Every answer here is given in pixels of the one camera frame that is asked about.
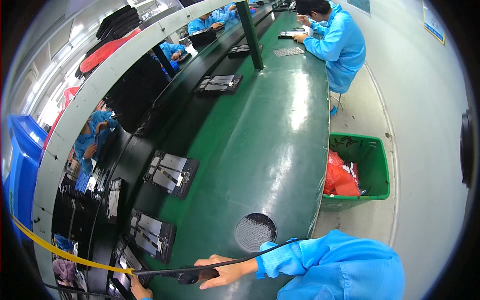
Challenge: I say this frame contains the person's left hand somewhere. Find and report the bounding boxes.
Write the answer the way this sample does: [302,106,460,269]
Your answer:
[130,276,154,300]

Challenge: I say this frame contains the person's right hand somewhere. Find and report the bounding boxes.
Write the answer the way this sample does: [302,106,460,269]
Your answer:
[194,255,260,290]

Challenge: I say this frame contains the black electric screwdriver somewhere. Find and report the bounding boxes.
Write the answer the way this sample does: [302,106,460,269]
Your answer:
[133,264,221,286]

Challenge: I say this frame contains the heap of black parts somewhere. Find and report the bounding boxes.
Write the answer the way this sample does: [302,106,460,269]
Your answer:
[52,185,99,263]

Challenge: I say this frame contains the blue basket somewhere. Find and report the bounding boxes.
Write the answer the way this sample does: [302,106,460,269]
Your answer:
[74,170,93,193]

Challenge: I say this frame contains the round mesh screw tray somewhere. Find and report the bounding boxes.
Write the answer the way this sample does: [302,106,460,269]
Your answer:
[235,212,277,253]

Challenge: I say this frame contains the blue plastic crate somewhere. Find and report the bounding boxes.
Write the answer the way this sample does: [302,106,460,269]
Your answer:
[3,114,49,241]

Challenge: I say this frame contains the black conveyor belt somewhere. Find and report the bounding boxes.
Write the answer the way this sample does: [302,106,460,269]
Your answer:
[85,0,286,300]

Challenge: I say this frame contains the heap of black trays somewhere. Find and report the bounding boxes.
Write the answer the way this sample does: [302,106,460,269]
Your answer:
[104,53,170,134]

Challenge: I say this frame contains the red bubble bags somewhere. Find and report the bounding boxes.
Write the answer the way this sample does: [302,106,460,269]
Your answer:
[323,149,361,197]

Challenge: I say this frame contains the red bag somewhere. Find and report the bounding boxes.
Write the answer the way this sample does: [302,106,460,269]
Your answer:
[79,29,142,74]

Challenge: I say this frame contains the black tablet stack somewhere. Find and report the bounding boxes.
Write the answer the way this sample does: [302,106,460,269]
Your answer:
[187,27,218,48]

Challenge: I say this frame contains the stack of black trays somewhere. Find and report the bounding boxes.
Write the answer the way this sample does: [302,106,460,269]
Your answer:
[95,4,142,40]

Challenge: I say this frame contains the green plastic bin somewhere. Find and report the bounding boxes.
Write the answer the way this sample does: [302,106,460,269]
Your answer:
[320,132,391,211]

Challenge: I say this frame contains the metal stool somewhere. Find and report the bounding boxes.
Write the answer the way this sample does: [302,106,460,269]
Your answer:
[329,92,344,119]

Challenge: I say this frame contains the rectangular silver screw tray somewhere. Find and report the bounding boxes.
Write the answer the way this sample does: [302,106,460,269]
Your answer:
[272,47,305,58]

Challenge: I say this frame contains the yellow strap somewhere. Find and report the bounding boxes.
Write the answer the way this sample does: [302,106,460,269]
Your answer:
[10,215,136,277]

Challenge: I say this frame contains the black screwdriver cable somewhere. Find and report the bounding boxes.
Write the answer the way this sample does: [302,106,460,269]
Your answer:
[180,238,310,271]

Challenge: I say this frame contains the grey overhead shelf frame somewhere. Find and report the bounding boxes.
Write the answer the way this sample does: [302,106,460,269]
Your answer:
[31,0,244,297]

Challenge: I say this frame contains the green support post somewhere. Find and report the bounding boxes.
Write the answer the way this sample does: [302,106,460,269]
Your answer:
[235,0,264,71]

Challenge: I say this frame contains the yellow framed wall poster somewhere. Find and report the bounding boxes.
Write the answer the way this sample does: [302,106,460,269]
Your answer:
[422,0,446,46]

